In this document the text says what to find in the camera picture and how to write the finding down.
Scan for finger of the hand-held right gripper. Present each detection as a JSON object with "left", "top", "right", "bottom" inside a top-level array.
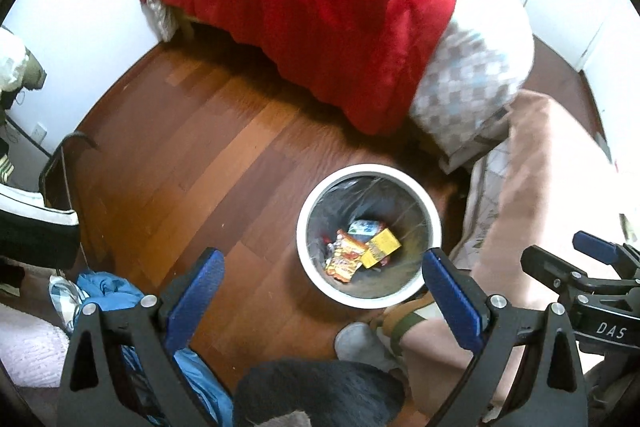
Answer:
[
  {"left": 520, "top": 245, "right": 602, "bottom": 296},
  {"left": 572, "top": 231, "right": 640, "bottom": 269}
]

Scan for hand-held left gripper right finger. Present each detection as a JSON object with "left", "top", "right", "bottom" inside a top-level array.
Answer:
[{"left": 421, "top": 248, "right": 588, "bottom": 427}]

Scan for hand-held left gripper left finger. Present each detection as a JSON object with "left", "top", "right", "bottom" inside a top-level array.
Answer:
[{"left": 56, "top": 248, "right": 236, "bottom": 427}]

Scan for gold box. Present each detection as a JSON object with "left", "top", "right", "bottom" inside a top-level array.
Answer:
[{"left": 360, "top": 228, "right": 402, "bottom": 269}]

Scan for blue white milk carton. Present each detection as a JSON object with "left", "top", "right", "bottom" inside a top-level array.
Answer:
[{"left": 347, "top": 219, "right": 385, "bottom": 238}]

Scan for yellow orange snack bag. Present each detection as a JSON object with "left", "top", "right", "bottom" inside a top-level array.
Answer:
[{"left": 325, "top": 229, "right": 370, "bottom": 283}]

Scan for white round bin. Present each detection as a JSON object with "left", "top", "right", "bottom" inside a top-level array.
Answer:
[{"left": 296, "top": 164, "right": 442, "bottom": 311}]

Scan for person's green striped sock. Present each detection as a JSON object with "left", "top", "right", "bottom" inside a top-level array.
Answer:
[{"left": 372, "top": 294, "right": 436, "bottom": 358}]

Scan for blue garment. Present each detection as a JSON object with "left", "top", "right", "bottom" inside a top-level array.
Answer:
[{"left": 75, "top": 271, "right": 234, "bottom": 427}]

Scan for white quilted cloth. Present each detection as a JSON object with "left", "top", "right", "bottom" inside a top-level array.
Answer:
[{"left": 461, "top": 141, "right": 512, "bottom": 254}]

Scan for pink table cloth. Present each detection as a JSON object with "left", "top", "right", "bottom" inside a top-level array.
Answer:
[{"left": 400, "top": 89, "right": 620, "bottom": 427}]

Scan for grey slipper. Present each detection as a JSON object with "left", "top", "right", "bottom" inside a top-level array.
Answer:
[{"left": 334, "top": 322, "right": 401, "bottom": 375}]

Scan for person's legs in black pants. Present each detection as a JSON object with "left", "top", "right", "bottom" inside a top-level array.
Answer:
[{"left": 232, "top": 358, "right": 406, "bottom": 427}]

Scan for pink fluffy rug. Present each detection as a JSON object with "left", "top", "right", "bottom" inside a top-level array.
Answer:
[{"left": 0, "top": 306, "right": 72, "bottom": 389}]

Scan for black white sneaker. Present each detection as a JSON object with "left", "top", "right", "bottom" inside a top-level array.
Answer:
[{"left": 0, "top": 184, "right": 81, "bottom": 269}]

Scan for grey white checkered sheet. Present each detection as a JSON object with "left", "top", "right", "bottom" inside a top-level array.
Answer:
[{"left": 409, "top": 0, "right": 536, "bottom": 158}]

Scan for wooden bed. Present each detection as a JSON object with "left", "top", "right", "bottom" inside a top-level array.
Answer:
[{"left": 137, "top": 0, "right": 536, "bottom": 168}]

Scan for red blanket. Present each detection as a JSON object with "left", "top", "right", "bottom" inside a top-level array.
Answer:
[{"left": 137, "top": 0, "right": 458, "bottom": 136}]

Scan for white crumpled bag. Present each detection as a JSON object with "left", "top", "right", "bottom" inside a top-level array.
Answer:
[{"left": 0, "top": 27, "right": 48, "bottom": 90}]

